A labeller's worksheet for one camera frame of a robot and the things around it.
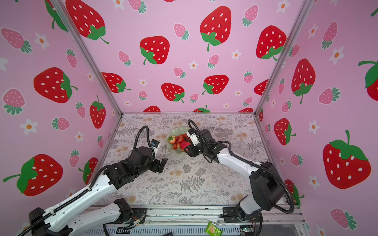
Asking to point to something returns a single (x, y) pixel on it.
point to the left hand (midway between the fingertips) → (160, 155)
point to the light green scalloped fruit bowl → (176, 132)
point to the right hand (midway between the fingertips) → (186, 147)
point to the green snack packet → (213, 230)
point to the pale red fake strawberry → (172, 139)
